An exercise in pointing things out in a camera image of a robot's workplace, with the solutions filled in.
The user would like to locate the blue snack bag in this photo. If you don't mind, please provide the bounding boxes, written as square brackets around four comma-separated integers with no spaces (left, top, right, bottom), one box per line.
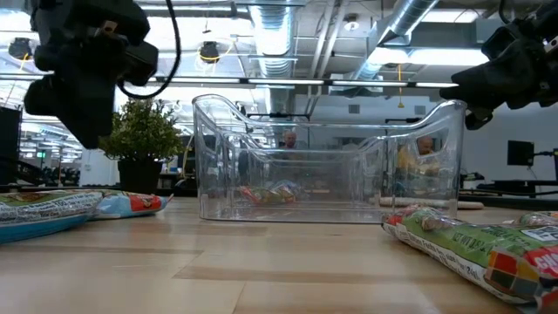
[89,191,172,221]

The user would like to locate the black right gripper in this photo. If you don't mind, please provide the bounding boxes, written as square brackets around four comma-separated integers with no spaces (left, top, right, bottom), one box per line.
[439,10,558,131]

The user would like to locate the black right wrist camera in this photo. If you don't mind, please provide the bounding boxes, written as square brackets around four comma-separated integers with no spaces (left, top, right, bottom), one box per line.
[481,19,524,60]

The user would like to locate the clear plastic bin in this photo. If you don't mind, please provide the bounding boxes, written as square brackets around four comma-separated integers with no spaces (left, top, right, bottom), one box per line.
[192,93,467,224]
[216,130,381,210]
[250,139,357,204]

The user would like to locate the yellow hanging pendant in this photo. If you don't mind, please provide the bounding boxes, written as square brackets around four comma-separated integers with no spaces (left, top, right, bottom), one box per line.
[395,64,405,109]

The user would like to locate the black horizontal bar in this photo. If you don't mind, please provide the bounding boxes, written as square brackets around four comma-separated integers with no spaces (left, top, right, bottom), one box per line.
[245,112,312,121]

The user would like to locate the green plant in black pot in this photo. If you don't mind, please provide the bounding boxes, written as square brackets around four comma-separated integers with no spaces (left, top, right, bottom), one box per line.
[99,98,187,196]

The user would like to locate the person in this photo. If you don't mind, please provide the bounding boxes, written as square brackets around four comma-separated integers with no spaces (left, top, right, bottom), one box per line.
[274,129,306,160]
[394,134,442,178]

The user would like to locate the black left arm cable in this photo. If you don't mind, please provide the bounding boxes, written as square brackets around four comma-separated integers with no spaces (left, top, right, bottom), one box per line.
[116,0,182,100]

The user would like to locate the black monitor panel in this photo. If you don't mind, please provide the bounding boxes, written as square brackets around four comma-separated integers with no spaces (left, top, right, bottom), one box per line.
[0,106,23,187]

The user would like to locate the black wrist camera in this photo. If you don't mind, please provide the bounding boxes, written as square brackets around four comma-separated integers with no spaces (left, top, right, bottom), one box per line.
[126,41,160,86]
[481,19,524,60]

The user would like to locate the long ceiling light strip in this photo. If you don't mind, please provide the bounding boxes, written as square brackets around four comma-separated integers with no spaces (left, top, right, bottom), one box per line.
[0,73,459,89]

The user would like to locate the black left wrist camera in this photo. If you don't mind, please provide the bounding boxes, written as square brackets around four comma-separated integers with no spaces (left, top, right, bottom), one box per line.
[126,41,160,86]

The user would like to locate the large silver spiral duct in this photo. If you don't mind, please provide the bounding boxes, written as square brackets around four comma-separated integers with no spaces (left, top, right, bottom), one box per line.
[348,0,440,84]

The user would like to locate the ribbed silver ceiling duct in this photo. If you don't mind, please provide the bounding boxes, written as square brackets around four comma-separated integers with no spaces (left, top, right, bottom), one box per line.
[248,0,298,115]

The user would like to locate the black camera with yellow cable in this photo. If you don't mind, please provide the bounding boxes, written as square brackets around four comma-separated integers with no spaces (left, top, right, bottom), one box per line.
[198,40,236,65]

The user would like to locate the small black square monitor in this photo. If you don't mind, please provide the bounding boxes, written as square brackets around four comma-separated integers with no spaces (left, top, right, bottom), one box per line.
[507,140,535,167]

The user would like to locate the bright ceiling light panel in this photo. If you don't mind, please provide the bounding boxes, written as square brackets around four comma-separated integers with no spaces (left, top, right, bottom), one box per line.
[368,45,492,67]

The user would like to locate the black aluminium table frame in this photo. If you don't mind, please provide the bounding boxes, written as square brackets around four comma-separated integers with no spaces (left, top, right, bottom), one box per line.
[0,185,558,210]

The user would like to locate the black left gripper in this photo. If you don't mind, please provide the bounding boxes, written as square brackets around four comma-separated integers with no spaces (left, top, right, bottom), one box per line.
[24,0,152,148]

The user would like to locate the black ceiling device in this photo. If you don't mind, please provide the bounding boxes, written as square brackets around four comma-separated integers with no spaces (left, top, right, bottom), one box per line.
[7,37,34,61]

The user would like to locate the black background desk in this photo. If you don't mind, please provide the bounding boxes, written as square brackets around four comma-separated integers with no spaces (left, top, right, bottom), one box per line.
[461,172,558,197]

